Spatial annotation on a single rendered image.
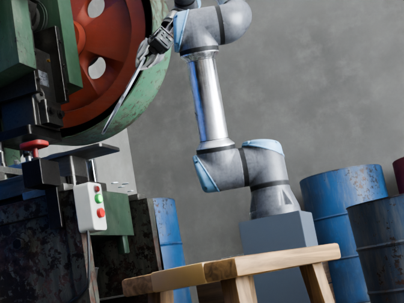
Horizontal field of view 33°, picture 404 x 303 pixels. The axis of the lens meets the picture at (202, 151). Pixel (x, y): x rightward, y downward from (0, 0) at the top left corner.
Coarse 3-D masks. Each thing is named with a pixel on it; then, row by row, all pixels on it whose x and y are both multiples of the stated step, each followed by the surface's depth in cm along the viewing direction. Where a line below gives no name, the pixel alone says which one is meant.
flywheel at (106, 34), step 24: (72, 0) 274; (120, 0) 266; (144, 0) 263; (96, 24) 269; (120, 24) 265; (144, 24) 258; (96, 48) 268; (120, 48) 264; (120, 72) 259; (72, 96) 269; (96, 96) 265; (120, 96) 258; (72, 120) 264; (96, 120) 263
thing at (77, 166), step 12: (96, 144) 213; (48, 156) 219; (60, 156) 217; (72, 156) 219; (84, 156) 223; (96, 156) 227; (60, 168) 219; (72, 168) 218; (84, 168) 224; (72, 180) 217; (84, 180) 223
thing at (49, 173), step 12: (24, 168) 187; (36, 168) 185; (48, 168) 189; (24, 180) 186; (36, 180) 185; (48, 180) 187; (60, 180) 193; (48, 192) 193; (48, 204) 192; (60, 204) 192; (48, 216) 192; (60, 216) 191
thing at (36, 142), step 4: (36, 140) 187; (40, 140) 187; (20, 144) 188; (24, 144) 188; (28, 144) 187; (32, 144) 187; (36, 144) 187; (40, 144) 187; (44, 144) 189; (48, 144) 191; (20, 148) 189; (24, 148) 189; (28, 148) 190; (32, 148) 189; (36, 148) 189; (40, 148) 192; (32, 152) 189; (36, 152) 189; (32, 156) 189; (36, 156) 189
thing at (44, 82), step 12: (48, 60) 237; (48, 72) 236; (48, 84) 234; (36, 96) 223; (48, 96) 232; (12, 108) 225; (24, 108) 223; (36, 108) 223; (48, 108) 224; (60, 108) 232; (12, 120) 224; (24, 120) 223; (36, 120) 222; (48, 120) 223; (60, 120) 230
